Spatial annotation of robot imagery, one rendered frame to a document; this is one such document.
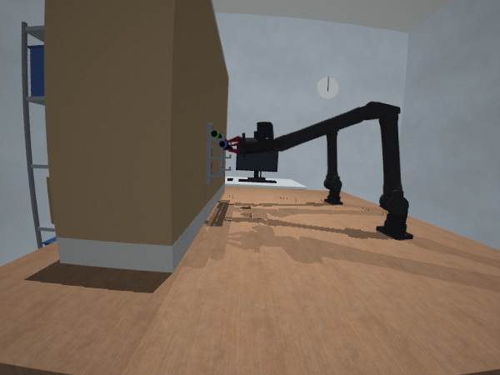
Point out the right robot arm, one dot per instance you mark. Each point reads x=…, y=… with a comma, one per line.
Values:
x=331, y=181

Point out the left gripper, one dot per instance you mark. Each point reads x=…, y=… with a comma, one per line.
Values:
x=245, y=145

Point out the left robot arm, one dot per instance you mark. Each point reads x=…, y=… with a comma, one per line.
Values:
x=392, y=199

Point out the black bar with blue ends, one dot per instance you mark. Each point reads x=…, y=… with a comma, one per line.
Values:
x=223, y=144

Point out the black bar with green ends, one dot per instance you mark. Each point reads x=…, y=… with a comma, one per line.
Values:
x=215, y=134

